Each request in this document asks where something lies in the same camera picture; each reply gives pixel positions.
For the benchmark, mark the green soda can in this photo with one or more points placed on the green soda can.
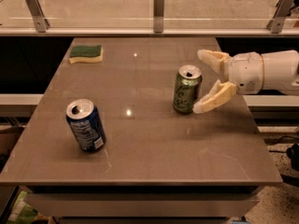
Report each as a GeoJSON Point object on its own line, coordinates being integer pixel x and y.
{"type": "Point", "coordinates": [187, 86]}

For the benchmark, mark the metal bracket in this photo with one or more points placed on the metal bracket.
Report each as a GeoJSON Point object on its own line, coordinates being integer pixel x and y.
{"type": "Point", "coordinates": [276, 24]}
{"type": "Point", "coordinates": [40, 21]}
{"type": "Point", "coordinates": [158, 16]}

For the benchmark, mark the glass barrier panel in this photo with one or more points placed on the glass barrier panel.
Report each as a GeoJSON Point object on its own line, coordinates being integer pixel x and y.
{"type": "Point", "coordinates": [178, 14]}

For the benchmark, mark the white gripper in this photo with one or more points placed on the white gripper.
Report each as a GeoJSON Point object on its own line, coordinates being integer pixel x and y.
{"type": "Point", "coordinates": [247, 72]}

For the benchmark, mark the middle metal bracket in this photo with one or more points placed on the middle metal bracket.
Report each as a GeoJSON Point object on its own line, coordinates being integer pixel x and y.
{"type": "Point", "coordinates": [158, 16]}

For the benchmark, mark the white table drawer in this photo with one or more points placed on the white table drawer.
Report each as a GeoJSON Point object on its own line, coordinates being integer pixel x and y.
{"type": "Point", "coordinates": [142, 205]}

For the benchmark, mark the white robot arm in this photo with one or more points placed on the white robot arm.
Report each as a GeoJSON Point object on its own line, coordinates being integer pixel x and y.
{"type": "Point", "coordinates": [280, 72]}

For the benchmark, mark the green package under table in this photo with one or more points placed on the green package under table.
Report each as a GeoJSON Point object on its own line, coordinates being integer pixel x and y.
{"type": "Point", "coordinates": [22, 212]}

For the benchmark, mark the right metal bracket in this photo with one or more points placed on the right metal bracket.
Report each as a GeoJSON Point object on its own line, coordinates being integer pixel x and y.
{"type": "Point", "coordinates": [276, 24]}

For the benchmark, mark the blue soda can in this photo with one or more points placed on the blue soda can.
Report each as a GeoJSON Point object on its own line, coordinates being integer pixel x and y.
{"type": "Point", "coordinates": [84, 121]}

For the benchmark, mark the left metal bracket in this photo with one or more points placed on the left metal bracket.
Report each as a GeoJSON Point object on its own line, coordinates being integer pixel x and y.
{"type": "Point", "coordinates": [40, 21]}

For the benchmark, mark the green and yellow sponge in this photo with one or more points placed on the green and yellow sponge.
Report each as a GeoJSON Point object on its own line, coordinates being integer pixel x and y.
{"type": "Point", "coordinates": [86, 54]}

